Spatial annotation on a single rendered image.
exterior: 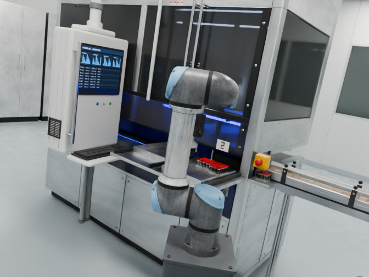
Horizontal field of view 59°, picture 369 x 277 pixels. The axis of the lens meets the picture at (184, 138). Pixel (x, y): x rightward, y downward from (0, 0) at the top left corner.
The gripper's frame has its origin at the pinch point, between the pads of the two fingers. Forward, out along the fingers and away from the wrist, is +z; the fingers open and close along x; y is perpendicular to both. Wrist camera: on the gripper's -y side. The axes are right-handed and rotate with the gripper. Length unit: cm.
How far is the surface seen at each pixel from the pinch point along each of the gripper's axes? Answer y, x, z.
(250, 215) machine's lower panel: 42, 35, 42
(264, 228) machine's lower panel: 56, 62, 61
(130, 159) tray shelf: -31.6, 9.7, 14.2
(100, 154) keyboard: -57, 24, 20
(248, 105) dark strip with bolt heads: 27.2, 23.5, -25.9
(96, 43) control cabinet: -71, 35, -47
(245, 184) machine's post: 33.8, 20.1, 17.9
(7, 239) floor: -126, 34, 102
